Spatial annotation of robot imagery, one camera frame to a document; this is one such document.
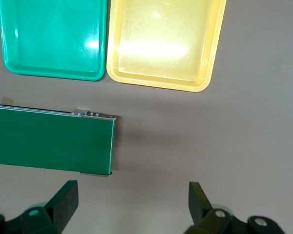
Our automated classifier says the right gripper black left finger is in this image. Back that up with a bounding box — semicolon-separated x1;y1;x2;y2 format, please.
0;179;79;234

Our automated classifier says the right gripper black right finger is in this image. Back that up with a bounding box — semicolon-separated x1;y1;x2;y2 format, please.
185;181;288;234

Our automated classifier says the green belt conveyor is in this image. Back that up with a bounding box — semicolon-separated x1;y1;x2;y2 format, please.
0;103;117;177

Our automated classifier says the yellow plastic tray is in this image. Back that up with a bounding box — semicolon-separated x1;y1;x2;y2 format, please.
106;0;227;93

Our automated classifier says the green plastic tray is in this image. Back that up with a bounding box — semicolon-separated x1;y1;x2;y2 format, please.
0;0;107;81

